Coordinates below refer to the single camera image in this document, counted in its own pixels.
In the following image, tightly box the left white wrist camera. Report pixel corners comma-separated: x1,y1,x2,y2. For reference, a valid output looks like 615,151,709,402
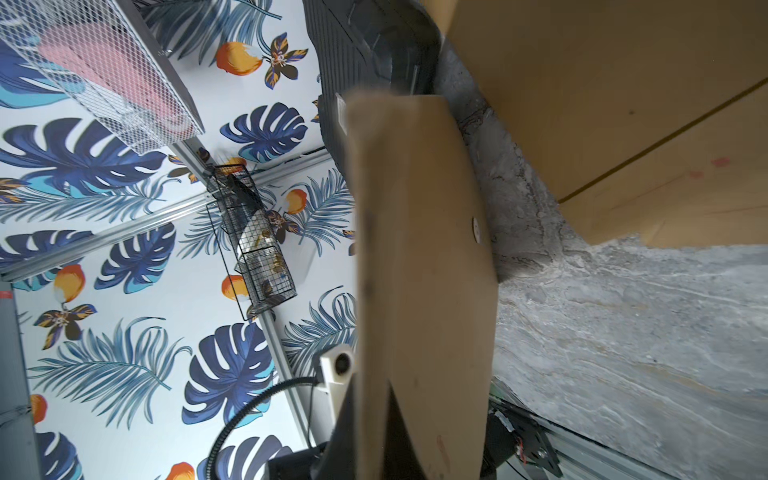
318,343,356,435

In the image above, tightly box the pink triangular power strip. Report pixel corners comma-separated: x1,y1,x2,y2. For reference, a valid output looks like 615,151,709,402
38,23,195,136

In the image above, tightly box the black wire basket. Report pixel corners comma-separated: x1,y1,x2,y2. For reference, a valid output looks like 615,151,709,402
211,165,297,316

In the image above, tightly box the brown kraft file bag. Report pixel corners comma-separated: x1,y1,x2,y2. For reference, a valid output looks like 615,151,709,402
560,87,767,248
425,1,767,199
345,90,498,479

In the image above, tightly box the black plastic tool case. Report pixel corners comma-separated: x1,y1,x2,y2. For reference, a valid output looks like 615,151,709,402
303,0,442,173

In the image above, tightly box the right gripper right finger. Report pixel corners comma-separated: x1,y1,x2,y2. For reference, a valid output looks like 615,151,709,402
383,385,427,480

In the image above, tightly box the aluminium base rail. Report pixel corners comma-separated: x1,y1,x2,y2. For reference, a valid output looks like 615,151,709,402
481,379,671,479

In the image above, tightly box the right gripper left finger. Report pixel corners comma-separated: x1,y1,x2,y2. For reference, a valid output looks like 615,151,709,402
317,374,358,480

